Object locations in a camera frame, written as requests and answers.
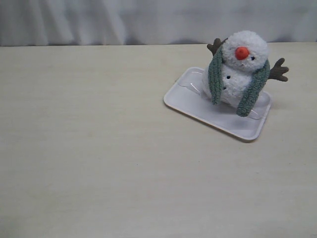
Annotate green knitted scarf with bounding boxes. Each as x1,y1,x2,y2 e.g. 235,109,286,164
202,52,270,117

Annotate white curtain backdrop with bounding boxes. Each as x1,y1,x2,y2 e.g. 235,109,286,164
0,0,317,46

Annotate white plastic tray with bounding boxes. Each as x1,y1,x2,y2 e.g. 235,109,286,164
163,67,272,142

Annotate white plush snowman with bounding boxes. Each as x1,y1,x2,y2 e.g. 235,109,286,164
202,30,290,105

